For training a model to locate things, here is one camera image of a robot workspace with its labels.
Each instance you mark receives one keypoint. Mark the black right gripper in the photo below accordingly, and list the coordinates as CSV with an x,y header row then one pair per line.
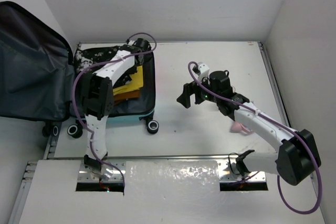
x,y
189,88

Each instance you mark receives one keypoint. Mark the yellow shirt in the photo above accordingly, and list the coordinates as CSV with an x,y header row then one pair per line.
x,y
136,83

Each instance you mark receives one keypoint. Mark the orange brown garment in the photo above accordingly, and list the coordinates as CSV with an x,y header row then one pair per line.
x,y
127,95

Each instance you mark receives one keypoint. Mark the black white patterned jeans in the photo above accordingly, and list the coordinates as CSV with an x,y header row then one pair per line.
x,y
92,56

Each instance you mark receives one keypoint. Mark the pink pouch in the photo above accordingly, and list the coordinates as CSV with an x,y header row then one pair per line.
x,y
240,128

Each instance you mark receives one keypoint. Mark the pink and teal kids suitcase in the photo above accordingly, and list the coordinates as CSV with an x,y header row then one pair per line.
x,y
37,74

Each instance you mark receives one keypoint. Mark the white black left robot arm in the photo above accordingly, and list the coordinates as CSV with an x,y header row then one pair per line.
x,y
93,97

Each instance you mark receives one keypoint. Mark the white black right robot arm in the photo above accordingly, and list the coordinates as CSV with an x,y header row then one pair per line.
x,y
296,155

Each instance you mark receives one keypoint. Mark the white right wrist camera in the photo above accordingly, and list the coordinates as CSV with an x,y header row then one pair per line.
x,y
201,70

